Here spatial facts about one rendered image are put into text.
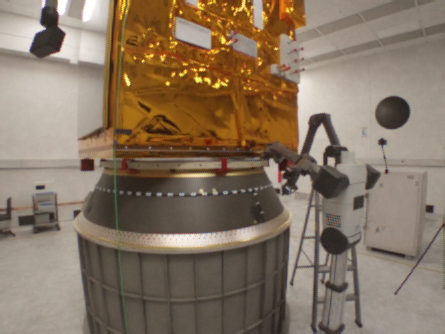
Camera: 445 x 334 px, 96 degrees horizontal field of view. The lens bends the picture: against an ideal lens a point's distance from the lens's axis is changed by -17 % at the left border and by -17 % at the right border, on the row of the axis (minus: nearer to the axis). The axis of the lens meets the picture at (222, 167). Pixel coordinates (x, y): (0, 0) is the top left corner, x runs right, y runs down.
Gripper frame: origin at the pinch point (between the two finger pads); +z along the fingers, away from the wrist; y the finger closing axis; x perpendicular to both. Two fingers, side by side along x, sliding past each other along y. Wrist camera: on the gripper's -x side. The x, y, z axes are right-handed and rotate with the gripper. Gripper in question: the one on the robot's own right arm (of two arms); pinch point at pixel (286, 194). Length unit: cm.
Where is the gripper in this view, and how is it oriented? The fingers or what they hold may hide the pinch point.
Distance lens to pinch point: 194.6
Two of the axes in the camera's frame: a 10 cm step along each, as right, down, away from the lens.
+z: -2.9, 8.5, 4.5
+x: 5.0, 5.3, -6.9
